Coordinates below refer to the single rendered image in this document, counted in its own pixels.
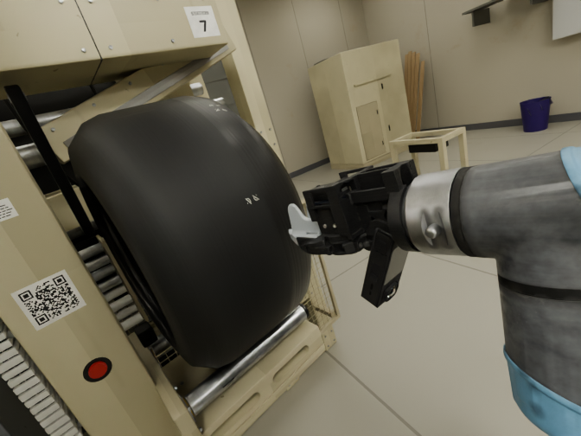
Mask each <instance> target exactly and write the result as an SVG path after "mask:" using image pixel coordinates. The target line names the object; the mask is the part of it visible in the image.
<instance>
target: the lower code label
mask: <svg viewBox="0 0 581 436"><path fill-rule="evenodd" d="M10 295H11V296H12V298H13V299H14V300H15V301H16V303H17V304H18V305H19V307H20V308H21V309H22V311H23V313H24V314H25V315H26V317H27V318H28V320H29V321H30V322H31V323H32V325H33V326H34V327H35V329H36V330H40V329H42V328H44V327H46V326H48V325H50V324H51V323H53V322H55V321H57V320H59V319H61V318H63V317H65V316H66V315H68V314H70V313H72V312H74V311H76V310H78V309H79V308H81V307H83V306H85V305H86V303H85V301H84V299H83V298H82V297H81V296H80V293H79V292H78V290H77V289H76V287H75V285H74V284H73V282H72V280H71V279H70V278H69V276H68V275H67V272H66V271H65V269H64V270H62V271H60V272H57V273H55V274H53V275H51V276H48V277H46V278H45V279H42V280H40V281H37V282H35V283H34V284H32V285H28V286H26V287H24V288H22V289H21V290H18V291H16V292H13V293H11V294H10Z"/></svg>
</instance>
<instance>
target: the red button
mask: <svg viewBox="0 0 581 436"><path fill-rule="evenodd" d="M106 371H107V365H106V363H105V362H102V361H98V362H95V363H93V364H92V365H91V366H90V368H89V369H88V374H89V376H90V377H91V378H93V379H97V378H100V377H101V376H103V375H104V374H105V372H106Z"/></svg>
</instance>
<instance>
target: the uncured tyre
mask: <svg viewBox="0 0 581 436"><path fill-rule="evenodd" d="M209 103H211V104H220V105H221V106H223V107H225V108H226V109H227V110H228V111H229V112H219V113H217V112H215V111H214V110H213V109H211V108H210V107H209V106H207V105H205V104H209ZM153 109H155V110H153ZM149 110H152V111H149ZM145 111H148V112H145ZM139 112H141V113H139ZM134 113H137V114H134ZM131 114H134V115H131ZM127 115H131V116H127ZM123 116H126V117H123ZM119 117H123V118H119ZM116 118H119V119H116ZM68 155H69V158H70V161H71V164H72V167H73V172H74V174H75V177H76V180H77V183H78V185H79V188H80V192H81V194H82V196H83V198H84V200H85V202H86V205H87V207H88V209H89V211H90V213H91V215H92V217H93V219H94V221H95V223H96V225H97V226H98V228H99V231H100V233H101V234H102V236H103V238H104V240H105V242H106V244H107V246H108V247H109V249H110V250H111V252H112V255H113V257H114V258H115V260H116V261H117V263H118V265H119V267H120V269H121V270H122V272H123V274H124V276H125V277H126V279H127V280H128V282H129V284H130V285H131V288H132V289H133V291H134V292H135V293H136V295H137V297H138V299H139V300H140V302H141V303H142V305H143V307H144V309H145V310H146V311H147V312H148V314H149V315H150V318H151V319H152V321H153V322H154V323H155V325H156V327H157V328H158V329H159V330H160V331H161V333H162V334H163V336H164V337H165V338H166V340H167V341H168V342H169V343H170V345H171V346H172V347H173V348H174V349H175V350H176V351H177V352H178V353H179V355H180V356H181V357H182V358H183V359H184V360H185V361H186V362H187V363H188V364H189V365H191V366H193V367H203V368H216V369H218V368H220V367H222V366H225V365H227V364H229V363H230V362H234V361H235V360H236V359H237V358H239V357H240V356H241V355H242V354H244V353H245V352H246V351H247V350H248V349H250V348H251V347H252V346H253V345H254V344H255V343H256V342H257V341H259V340H260V339H261V338H262V337H264V336H265V335H266V334H267V333H268V332H270V331H271V330H272V329H273V328H275V327H276V326H277V325H278V324H280V323H281V322H282V321H283V320H285V319H286V318H287V317H288V316H289V315H290V314H291V313H292V312H293V311H294V310H295V309H296V308H297V307H298V306H299V304H300V303H301V301H302V300H303V298H304V296H305V294H306V292H307V291H308V288H309V285H310V275H311V254H309V253H306V252H305V251H304V250H302V249H301V248H300V247H299V246H298V245H297V244H296V243H295V242H294V241H293V240H292V238H291V237H290V234H289V229H291V220H290V217H289V212H288V207H289V205H290V204H296V205H297V206H298V208H299V209H300V210H301V212H302V213H303V214H304V215H305V216H306V214H305V212H304V209H303V204H302V202H301V199H300V197H299V194H298V193H297V189H296V187H295V185H294V183H293V182H292V180H291V177H290V175H289V173H288V172H287V170H286V168H285V167H284V165H283V163H282V162H281V160H280V159H279V157H278V155H277V154H276V152H275V151H274V150H273V149H272V148H271V147H270V145H269V144H268V143H267V142H266V140H265V139H264V138H263V137H262V136H261V135H260V134H259V133H258V132H257V131H256V130H255V129H254V128H253V127H252V126H251V125H249V124H248V123H247V122H246V121H245V120H244V119H242V118H241V117H240V116H239V115H237V114H236V113H235V112H233V111H232V110H230V109H229V108H227V107H226V106H224V105H222V104H221V103H219V102H217V101H215V100H213V99H209V98H204V97H195V96H180V97H176V98H172V99H165V100H161V101H157V102H153V103H149V104H144V105H141V106H133V107H129V108H125V109H121V110H117V111H113V112H106V113H101V114H98V115H96V116H95V117H93V118H91V119H88V120H87V121H86V122H84V123H82V124H81V125H80V128H79V129H78V131H77V132H76V134H75V136H74V138H73V140H72V142H71V144H70V145H69V147H68ZM255 189H256V190H257V191H258V193H259V196H260V198H261V200H262V203H260V204H259V205H258V206H256V207H254V208H251V209H249V210H248V208H247V206H246V205H245V203H244V201H243V199H242V197H241V196H242V195H244V194H246V193H248V192H250V191H253V190H255Z"/></svg>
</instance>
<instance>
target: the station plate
mask: <svg viewBox="0 0 581 436"><path fill-rule="evenodd" d="M183 8H184V10H185V13H186V15H187V18H188V22H189V25H190V28H191V29H192V32H193V35H194V38H199V37H207V36H216V35H220V31H219V28H218V25H217V22H216V20H215V17H214V13H213V10H212V7H211V6H194V7H183Z"/></svg>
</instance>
